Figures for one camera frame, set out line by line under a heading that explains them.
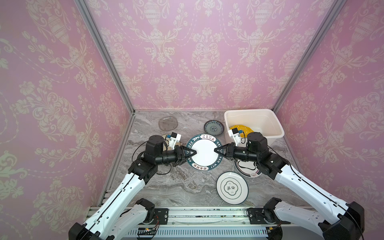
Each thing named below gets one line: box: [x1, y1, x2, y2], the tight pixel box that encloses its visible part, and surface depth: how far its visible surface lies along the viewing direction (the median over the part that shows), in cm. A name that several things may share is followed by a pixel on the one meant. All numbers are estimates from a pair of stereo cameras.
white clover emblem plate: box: [216, 171, 249, 205], surface depth 84 cm
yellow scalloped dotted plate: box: [229, 124, 254, 138], surface depth 108 cm
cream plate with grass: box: [162, 134, 172, 151], surface depth 67 cm
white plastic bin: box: [224, 109, 285, 144], surface depth 99 cm
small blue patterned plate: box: [204, 119, 225, 136], surface depth 112 cm
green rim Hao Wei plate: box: [186, 133, 224, 171], surface depth 70 cm
